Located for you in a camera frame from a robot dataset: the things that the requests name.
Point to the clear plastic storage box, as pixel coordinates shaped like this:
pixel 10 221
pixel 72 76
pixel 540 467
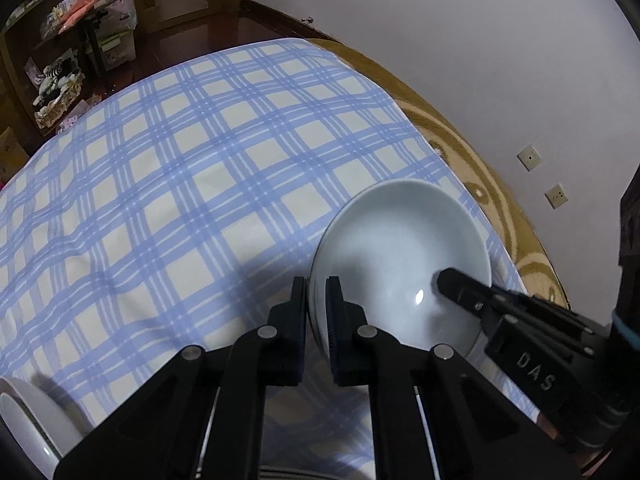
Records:
pixel 117 45

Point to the cardboard box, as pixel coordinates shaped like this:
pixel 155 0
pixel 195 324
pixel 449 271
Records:
pixel 10 155

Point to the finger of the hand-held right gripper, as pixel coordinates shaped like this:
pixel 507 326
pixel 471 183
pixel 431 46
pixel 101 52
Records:
pixel 465 292

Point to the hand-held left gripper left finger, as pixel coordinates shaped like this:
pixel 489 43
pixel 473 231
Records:
pixel 300 330

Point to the blue plaid cloth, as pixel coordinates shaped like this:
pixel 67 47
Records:
pixel 200 160

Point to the large white bowl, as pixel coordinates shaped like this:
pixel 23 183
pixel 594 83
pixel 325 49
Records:
pixel 400 240

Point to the wall socket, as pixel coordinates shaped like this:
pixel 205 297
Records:
pixel 556 196
pixel 530 157

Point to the small black side table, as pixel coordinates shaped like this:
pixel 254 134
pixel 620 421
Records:
pixel 91 52

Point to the pink cloth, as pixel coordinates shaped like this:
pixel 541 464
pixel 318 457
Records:
pixel 80 7

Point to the red patterned bowl with seal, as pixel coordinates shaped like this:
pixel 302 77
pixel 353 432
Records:
pixel 30 425

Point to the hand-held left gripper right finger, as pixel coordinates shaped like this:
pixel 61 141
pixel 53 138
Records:
pixel 332 330

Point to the lace wicker basket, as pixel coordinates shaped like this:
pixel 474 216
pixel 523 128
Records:
pixel 57 105

